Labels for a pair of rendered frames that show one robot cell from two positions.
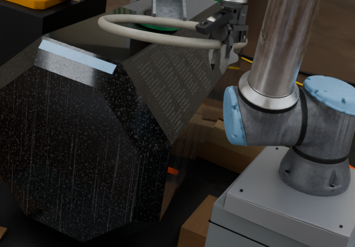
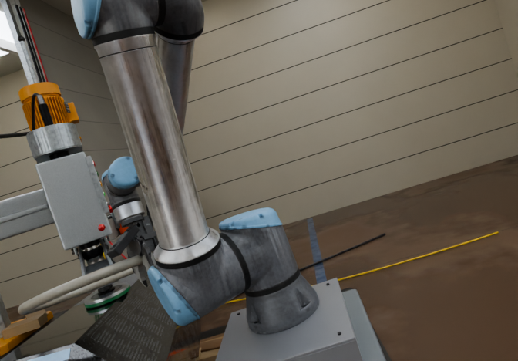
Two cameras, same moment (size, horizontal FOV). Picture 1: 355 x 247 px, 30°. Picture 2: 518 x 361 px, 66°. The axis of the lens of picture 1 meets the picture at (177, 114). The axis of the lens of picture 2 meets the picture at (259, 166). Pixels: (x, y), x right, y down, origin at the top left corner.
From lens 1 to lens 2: 0.78 m
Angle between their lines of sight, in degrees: 30
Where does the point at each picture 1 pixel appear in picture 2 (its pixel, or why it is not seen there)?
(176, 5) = not seen: hidden behind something
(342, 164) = (299, 280)
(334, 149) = (283, 267)
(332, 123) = (264, 242)
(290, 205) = (278, 349)
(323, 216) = (317, 337)
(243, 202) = not seen: outside the picture
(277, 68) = (176, 209)
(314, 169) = (278, 299)
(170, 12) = not seen: hidden behind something
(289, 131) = (230, 272)
